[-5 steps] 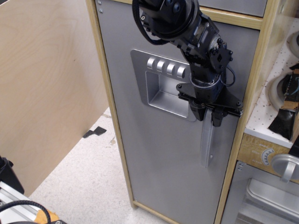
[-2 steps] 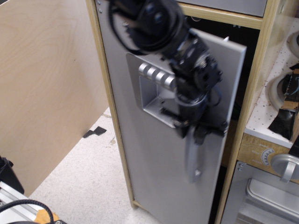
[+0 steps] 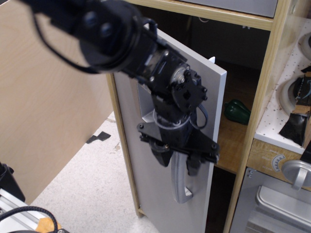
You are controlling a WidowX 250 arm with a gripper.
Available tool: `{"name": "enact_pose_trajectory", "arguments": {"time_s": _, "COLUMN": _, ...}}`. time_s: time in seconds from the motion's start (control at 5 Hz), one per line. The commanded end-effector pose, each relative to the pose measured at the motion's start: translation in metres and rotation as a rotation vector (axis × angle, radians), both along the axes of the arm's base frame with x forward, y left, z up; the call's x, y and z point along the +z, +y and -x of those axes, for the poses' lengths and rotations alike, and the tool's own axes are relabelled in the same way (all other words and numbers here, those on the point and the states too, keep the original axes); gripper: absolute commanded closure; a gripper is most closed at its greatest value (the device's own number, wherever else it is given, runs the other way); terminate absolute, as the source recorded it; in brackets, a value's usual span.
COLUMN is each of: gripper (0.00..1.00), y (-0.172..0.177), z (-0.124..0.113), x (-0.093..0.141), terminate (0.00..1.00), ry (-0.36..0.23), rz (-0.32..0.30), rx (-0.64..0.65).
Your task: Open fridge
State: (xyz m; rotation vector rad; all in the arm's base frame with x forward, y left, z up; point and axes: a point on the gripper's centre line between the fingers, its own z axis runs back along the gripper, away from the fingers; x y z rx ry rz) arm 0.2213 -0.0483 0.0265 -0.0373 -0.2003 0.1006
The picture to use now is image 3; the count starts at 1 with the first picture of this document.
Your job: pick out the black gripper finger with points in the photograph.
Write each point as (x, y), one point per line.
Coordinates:
(193, 165)
(161, 152)

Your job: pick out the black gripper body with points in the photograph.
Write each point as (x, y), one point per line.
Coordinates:
(184, 138)

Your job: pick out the silver fridge door handle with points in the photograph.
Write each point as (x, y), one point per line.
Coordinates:
(181, 193)

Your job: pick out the grey fridge door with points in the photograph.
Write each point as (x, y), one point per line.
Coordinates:
(150, 181)

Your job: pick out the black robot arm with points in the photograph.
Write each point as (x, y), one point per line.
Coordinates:
(114, 36)

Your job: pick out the silver ice dispenser panel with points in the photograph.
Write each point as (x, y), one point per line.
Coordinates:
(145, 103)

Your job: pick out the black tape on floor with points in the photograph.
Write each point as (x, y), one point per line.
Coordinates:
(101, 136)

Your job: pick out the green toy bell pepper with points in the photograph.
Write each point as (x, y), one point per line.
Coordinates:
(236, 111)

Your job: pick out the wooden toy kitchen cabinet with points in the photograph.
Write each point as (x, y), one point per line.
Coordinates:
(251, 78)

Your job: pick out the grey oven door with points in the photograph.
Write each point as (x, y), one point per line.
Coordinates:
(249, 218)

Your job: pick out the silver oven knob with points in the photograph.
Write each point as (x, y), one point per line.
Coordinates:
(298, 173)

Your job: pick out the white sink basin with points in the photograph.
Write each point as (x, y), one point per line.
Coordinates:
(289, 97)

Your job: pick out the orange tape piece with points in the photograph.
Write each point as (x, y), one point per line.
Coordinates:
(45, 225)

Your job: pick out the grey upper freezer door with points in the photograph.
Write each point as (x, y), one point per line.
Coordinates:
(265, 8)

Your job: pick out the silver oven door handle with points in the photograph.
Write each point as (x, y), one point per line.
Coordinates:
(286, 207)

